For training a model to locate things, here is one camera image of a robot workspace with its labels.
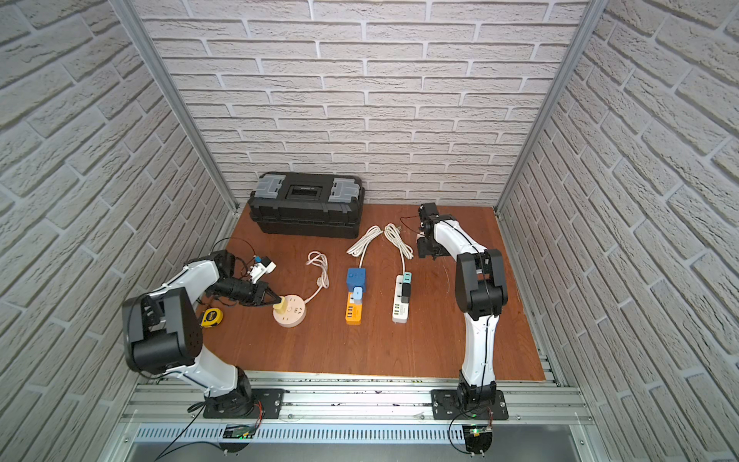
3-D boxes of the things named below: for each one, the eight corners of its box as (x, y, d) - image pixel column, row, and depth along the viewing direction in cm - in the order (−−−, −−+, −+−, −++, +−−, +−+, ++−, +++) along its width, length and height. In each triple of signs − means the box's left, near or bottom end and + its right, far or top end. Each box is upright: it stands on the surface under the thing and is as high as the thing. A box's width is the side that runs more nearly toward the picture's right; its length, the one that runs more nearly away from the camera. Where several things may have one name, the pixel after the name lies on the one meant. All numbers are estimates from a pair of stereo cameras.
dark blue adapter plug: (348, 297, 96) (346, 284, 88) (349, 281, 99) (347, 267, 92) (364, 297, 96) (364, 284, 88) (365, 281, 100) (364, 268, 92)
